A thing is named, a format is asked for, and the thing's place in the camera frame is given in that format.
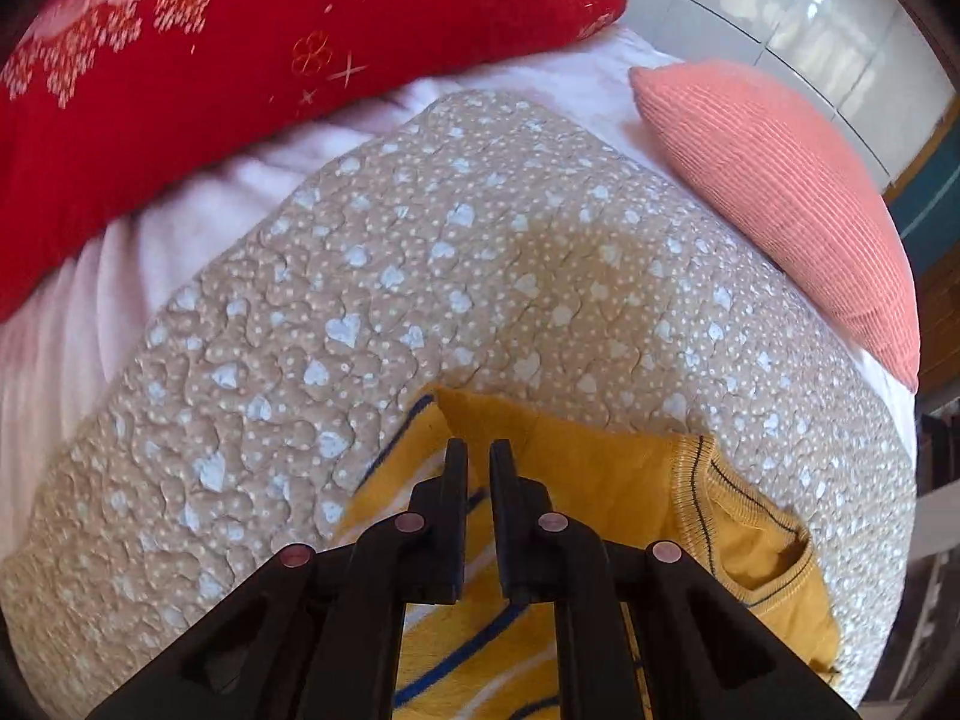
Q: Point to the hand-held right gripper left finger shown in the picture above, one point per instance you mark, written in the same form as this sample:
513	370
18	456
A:
453	510

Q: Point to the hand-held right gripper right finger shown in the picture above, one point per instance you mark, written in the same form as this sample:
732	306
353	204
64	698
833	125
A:
504	510

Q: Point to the yellow striped small shirt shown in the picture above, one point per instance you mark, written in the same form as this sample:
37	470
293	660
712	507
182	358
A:
622	495

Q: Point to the beige heart-print quilted blanket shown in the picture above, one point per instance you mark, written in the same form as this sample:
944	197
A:
420	300

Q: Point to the white bed sheet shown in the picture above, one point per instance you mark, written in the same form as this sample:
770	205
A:
135	240

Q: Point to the pink ribbed cushion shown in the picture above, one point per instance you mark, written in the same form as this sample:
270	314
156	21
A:
795	195

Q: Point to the red patterned pillow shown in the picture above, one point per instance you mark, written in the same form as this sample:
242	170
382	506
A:
187	90

